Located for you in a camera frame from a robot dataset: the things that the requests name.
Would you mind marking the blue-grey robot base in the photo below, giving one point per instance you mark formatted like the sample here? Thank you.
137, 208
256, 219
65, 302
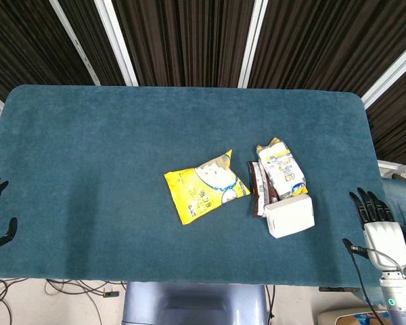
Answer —
193, 303

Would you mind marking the thin grey partition post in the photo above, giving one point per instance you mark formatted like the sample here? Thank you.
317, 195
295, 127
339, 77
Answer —
76, 44

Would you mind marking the blue denim cloth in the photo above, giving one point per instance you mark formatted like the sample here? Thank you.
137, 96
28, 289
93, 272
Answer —
401, 203

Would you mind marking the wide white partition post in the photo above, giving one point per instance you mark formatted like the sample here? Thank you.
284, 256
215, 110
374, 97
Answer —
116, 42

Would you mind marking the teal velvet table cloth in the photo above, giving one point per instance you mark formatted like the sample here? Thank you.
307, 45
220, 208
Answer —
122, 169

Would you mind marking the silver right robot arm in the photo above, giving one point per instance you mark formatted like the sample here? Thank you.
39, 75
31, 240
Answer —
401, 298

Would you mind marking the white and yellow snack packet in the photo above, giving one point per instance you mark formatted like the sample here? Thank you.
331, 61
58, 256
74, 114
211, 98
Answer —
284, 171

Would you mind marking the dark brown pleated curtain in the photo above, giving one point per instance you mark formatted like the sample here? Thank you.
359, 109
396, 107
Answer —
189, 37

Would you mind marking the yellow snack bag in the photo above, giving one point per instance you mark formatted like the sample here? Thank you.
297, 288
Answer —
193, 191

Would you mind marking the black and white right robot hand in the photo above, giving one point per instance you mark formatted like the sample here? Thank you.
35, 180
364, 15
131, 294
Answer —
385, 240

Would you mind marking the white carton box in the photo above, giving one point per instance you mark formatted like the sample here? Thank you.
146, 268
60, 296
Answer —
291, 215

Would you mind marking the brown snack packet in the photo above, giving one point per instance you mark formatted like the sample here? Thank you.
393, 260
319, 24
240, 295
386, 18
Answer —
258, 193

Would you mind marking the white pipe frame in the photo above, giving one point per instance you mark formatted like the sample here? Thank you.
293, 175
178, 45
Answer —
399, 167

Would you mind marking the white slanted partition post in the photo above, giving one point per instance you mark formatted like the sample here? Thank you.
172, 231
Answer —
390, 76

